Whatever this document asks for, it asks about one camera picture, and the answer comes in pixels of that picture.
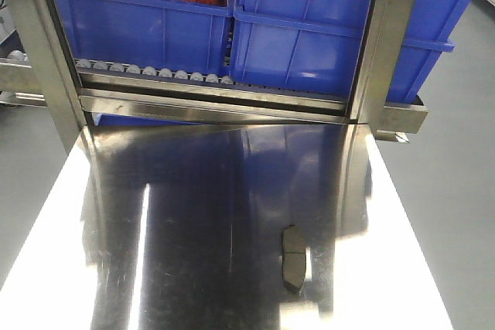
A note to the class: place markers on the right blue plastic bin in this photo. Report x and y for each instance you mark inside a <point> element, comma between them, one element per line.
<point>313,45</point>

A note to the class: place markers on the blue plastic bin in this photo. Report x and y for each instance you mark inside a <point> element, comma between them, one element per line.
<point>161,33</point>
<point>313,45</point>

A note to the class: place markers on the left blue plastic bin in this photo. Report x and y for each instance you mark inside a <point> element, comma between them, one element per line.
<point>161,33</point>

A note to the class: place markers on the steel roller rack frame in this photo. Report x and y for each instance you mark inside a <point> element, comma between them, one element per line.
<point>72,95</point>

